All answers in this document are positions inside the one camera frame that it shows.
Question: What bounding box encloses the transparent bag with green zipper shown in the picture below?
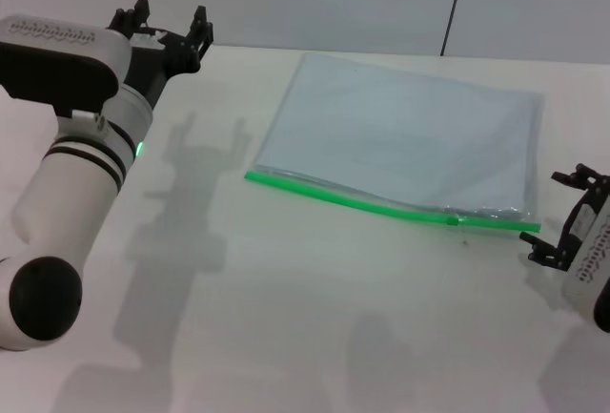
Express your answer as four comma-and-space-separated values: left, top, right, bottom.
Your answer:
244, 52, 544, 235

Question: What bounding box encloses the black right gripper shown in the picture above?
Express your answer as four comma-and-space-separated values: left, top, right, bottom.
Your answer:
518, 162, 610, 272

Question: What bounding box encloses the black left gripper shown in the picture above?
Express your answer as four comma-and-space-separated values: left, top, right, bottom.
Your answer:
107, 0, 214, 109

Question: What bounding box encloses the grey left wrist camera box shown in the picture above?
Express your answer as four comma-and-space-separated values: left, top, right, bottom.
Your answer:
0, 14, 132, 116

